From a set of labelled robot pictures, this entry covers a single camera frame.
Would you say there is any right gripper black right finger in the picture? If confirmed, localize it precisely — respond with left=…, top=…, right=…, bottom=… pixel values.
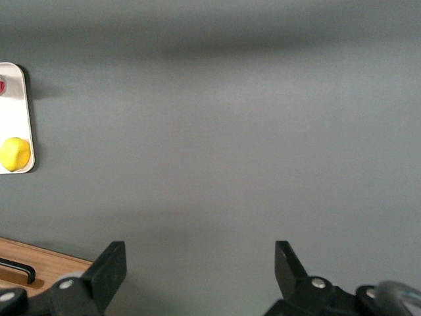
left=262, top=240, right=384, bottom=316

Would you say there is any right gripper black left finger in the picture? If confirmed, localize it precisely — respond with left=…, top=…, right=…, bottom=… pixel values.
left=0, top=240, right=128, bottom=316

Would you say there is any white plastic tray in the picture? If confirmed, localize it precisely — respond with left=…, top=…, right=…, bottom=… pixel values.
left=0, top=62, right=36, bottom=174

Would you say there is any wooden two-drawer cabinet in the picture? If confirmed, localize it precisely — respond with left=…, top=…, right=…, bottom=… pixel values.
left=0, top=236, right=94, bottom=299

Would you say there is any lower wooden drawer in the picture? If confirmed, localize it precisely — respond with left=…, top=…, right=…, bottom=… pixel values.
left=0, top=242, right=73, bottom=299

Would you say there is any yellow lemon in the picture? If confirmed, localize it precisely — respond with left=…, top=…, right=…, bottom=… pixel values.
left=0, top=136, right=32, bottom=172

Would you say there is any black handle of lower drawer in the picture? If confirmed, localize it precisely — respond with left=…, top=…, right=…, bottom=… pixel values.
left=0, top=258, right=36, bottom=285

